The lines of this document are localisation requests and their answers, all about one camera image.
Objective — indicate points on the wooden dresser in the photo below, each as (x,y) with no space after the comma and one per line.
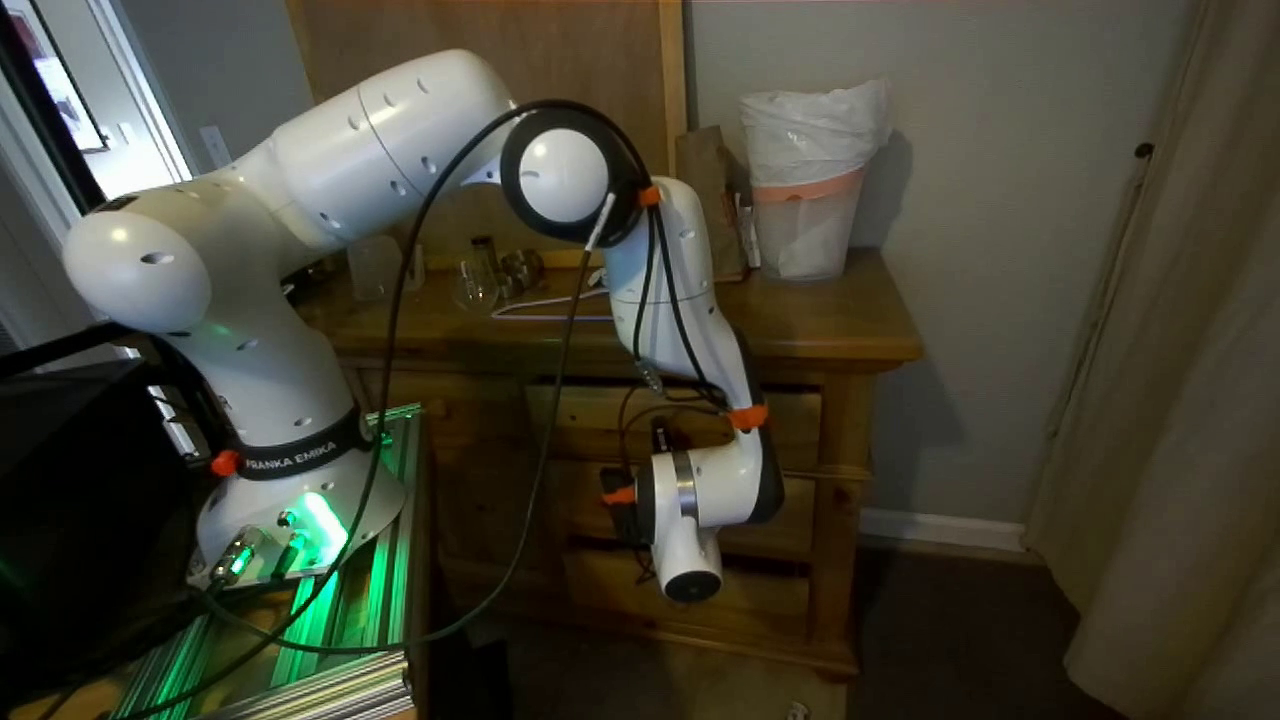
(827,321)

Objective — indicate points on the white lined trash bin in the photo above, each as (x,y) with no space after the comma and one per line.
(805,203)

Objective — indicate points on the small grey container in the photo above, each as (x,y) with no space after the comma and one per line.
(383,274)

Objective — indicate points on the white window frame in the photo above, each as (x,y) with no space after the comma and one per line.
(133,106)

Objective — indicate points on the small wooden drawer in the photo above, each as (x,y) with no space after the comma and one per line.
(454,403)

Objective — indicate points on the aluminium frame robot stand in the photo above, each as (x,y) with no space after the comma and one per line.
(332,640)

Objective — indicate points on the white baseboard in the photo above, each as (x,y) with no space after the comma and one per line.
(943,532)

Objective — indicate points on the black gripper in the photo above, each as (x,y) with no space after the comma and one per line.
(630,521)

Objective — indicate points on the silver round base plate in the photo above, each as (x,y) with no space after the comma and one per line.
(265,524)

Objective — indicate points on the beige curtain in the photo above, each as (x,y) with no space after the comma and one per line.
(1184,403)

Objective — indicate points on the small items on dresser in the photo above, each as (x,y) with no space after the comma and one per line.
(481,280)

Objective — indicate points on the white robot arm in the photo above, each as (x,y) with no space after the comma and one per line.
(362,145)

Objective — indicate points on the black box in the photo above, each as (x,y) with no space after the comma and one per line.
(82,506)

